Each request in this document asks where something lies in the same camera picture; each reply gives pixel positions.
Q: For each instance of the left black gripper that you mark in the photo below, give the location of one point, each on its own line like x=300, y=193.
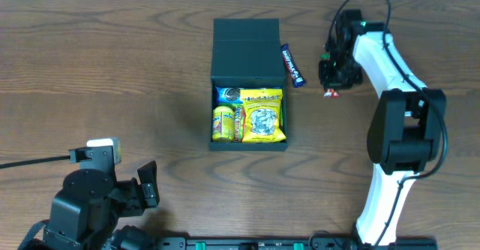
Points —
x=139, y=191

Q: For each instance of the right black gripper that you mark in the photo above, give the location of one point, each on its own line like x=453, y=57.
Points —
x=335, y=79

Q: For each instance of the red KitKat bar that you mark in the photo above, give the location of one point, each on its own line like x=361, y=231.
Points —
x=329, y=93

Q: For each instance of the purple Dairy Milk bar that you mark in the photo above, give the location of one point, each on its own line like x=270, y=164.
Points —
x=297, y=79

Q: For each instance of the yellow Hacks candy bag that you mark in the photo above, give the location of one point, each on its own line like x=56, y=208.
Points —
x=262, y=109

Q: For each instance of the yellow Mentos bottle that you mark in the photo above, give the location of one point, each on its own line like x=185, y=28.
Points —
x=223, y=124

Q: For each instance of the black gift box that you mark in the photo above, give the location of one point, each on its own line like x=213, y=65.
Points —
x=246, y=53

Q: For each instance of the Haribo gummy candy bag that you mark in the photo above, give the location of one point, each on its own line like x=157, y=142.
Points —
x=239, y=121

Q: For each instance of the blue Oreo cookie pack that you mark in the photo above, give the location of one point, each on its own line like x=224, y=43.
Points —
x=229, y=95

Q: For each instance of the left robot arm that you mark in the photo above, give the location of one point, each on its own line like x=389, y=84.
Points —
x=84, y=214

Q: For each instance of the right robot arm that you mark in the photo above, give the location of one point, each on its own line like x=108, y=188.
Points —
x=405, y=131

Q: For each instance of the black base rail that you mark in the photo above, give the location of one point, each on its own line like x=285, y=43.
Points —
x=130, y=237

